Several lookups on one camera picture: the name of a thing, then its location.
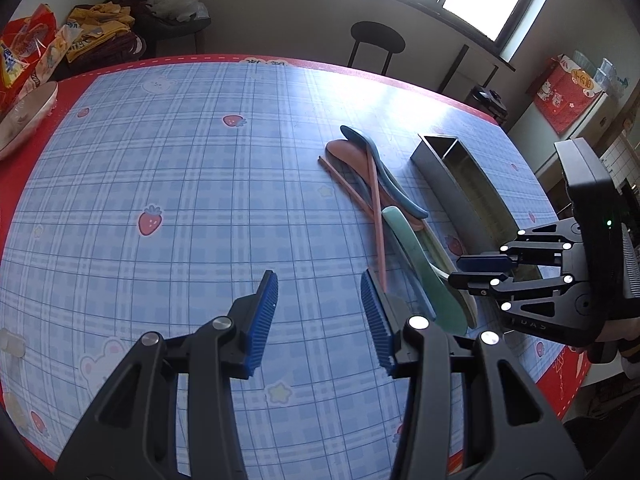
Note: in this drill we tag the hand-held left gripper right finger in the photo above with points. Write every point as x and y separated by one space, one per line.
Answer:
377 325

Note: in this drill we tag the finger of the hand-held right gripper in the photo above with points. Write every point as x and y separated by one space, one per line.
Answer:
472 282
482 262

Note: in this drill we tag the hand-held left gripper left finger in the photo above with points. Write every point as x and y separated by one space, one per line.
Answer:
262 320

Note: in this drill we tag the white spoon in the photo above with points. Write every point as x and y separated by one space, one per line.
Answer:
467 302

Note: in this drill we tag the green spoon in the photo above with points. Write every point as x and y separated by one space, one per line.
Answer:
415 255

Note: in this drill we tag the metal rectangular utensil container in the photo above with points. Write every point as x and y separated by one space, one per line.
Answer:
450 185

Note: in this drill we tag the pink chopstick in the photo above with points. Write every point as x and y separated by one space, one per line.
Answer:
345 185
377 220

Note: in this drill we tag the pink spoon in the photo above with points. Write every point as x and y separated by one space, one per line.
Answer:
342 152

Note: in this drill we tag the blue spoon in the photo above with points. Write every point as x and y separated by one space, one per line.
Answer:
355 136

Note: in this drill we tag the red cat print cloth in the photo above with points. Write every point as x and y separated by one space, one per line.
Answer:
565 95

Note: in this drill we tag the black appliance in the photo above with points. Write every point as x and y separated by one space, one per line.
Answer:
490 102

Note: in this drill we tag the blue plaid strawberry tablecloth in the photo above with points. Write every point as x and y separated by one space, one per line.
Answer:
175 185

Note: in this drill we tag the clear plastic cups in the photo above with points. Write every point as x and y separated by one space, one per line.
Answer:
605 72

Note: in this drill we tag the black round stool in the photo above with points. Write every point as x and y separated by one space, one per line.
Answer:
377 35

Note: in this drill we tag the dark chair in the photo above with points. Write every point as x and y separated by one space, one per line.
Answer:
175 27

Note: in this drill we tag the dark red cloth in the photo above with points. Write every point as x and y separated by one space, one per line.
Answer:
112 47

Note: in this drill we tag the white plate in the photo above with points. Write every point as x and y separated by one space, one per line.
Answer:
25 115

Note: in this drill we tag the white plastic bag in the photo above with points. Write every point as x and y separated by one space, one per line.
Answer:
177 5

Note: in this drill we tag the yellow clothes pile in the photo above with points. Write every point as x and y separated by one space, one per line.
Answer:
100 22

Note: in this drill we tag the orange snack bag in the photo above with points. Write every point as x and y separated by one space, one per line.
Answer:
22 45

